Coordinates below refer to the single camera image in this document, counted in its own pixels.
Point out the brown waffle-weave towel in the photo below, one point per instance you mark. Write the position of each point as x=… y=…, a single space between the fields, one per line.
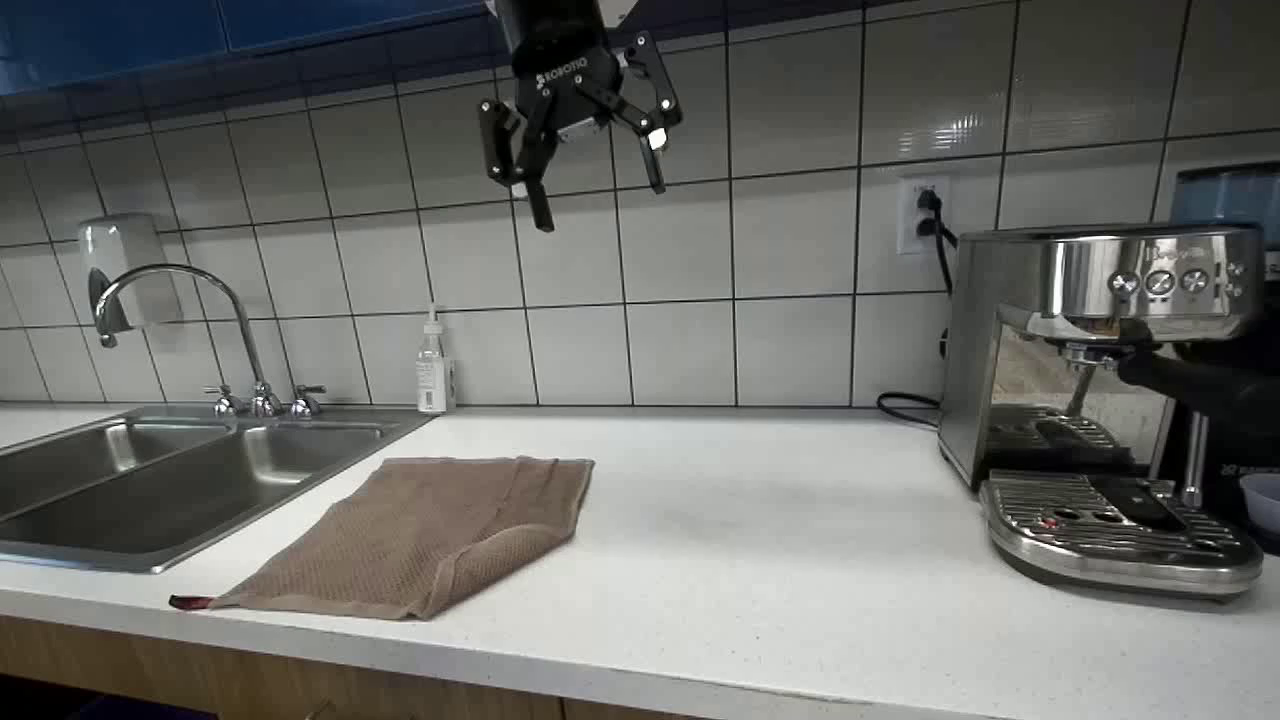
x=412 y=533

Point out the blue plastic container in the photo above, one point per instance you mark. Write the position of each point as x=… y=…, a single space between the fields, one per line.
x=1260 y=507

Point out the blue framed wall panel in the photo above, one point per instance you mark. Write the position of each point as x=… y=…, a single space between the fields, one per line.
x=1235 y=202

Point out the white wall outlet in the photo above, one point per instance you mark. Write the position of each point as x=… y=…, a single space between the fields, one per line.
x=910 y=202

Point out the white wall soap dispenser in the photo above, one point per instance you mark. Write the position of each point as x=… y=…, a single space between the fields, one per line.
x=133 y=260

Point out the wooden cabinet front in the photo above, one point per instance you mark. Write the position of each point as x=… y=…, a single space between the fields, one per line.
x=201 y=682

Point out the stainless steel espresso machine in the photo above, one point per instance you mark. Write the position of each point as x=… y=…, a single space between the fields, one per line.
x=1013 y=334

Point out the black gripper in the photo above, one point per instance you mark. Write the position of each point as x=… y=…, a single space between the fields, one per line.
x=557 y=43

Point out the clear pump soap bottle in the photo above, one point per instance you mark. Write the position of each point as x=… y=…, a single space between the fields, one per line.
x=435 y=380

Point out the stainless steel sink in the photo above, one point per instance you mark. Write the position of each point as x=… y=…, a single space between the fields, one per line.
x=173 y=487

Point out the blue overhead cabinet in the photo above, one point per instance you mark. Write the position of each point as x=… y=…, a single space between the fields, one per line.
x=201 y=33

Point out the chrome gooseneck faucet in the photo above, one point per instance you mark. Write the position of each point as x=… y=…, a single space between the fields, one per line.
x=173 y=269

